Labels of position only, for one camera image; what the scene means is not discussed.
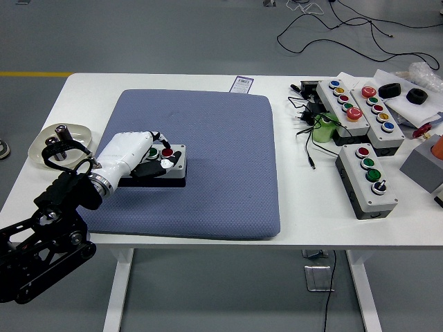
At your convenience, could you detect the grey four-control button box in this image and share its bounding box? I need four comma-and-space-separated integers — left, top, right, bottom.
334, 143, 399, 221
119, 143, 188, 190

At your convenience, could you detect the green plastic bottle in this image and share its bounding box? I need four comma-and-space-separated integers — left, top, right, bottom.
312, 113, 342, 143

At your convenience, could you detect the red knob tool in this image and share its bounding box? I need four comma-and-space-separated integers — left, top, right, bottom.
413, 122, 433, 139

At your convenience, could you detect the white foam sheet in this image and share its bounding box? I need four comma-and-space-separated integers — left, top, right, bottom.
372, 68, 443, 127

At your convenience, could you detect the orange cylinder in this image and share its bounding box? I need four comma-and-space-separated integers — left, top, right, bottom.
430, 133, 443, 158

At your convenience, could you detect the black hanging cable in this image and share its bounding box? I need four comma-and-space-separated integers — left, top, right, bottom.
323, 249, 337, 332

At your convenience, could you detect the black floor cable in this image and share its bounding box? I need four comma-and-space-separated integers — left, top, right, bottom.
276, 0, 443, 72

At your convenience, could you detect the grey block box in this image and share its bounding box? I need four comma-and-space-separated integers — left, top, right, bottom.
399, 133, 443, 194

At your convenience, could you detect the dark metal cylinder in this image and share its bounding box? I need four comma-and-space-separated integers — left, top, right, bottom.
55, 124, 73, 142
45, 136, 66, 162

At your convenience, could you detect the white floor cable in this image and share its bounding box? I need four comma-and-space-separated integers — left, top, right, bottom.
286, 0, 325, 15

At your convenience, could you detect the blue-grey padded mat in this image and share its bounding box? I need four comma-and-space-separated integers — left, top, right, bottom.
82, 89, 281, 241

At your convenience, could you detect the clear bubble wrap bag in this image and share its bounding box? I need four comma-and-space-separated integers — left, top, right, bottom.
397, 61, 443, 93

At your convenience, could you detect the five-button box, red mushroom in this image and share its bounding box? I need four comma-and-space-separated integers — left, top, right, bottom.
350, 84, 406, 157

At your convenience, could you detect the metal floor plate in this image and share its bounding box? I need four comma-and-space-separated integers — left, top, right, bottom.
304, 264, 336, 293

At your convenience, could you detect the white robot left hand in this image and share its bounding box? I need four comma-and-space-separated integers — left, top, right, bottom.
95, 130, 183, 186

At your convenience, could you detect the black electronic device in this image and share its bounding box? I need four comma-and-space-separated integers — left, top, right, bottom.
289, 80, 321, 101

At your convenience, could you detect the white shallow bowl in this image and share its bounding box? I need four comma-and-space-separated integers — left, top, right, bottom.
28, 122, 94, 170

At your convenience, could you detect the black adapter cord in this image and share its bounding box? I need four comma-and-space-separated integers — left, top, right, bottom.
287, 95, 342, 170

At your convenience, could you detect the white paper sheet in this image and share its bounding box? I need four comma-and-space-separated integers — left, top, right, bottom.
334, 71, 368, 91

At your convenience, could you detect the five-button box, white paper under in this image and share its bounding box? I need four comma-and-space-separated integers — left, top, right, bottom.
315, 80, 371, 146

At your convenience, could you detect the purple printed label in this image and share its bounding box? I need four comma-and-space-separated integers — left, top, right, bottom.
230, 75, 255, 93

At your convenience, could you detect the white table leg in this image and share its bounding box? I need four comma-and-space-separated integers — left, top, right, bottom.
345, 249, 383, 332
102, 248, 135, 332

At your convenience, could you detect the black power adapter plug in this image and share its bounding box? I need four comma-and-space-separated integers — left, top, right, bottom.
293, 102, 328, 125

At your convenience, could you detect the black foam ring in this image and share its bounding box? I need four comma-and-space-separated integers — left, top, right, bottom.
377, 82, 402, 100
406, 88, 429, 104

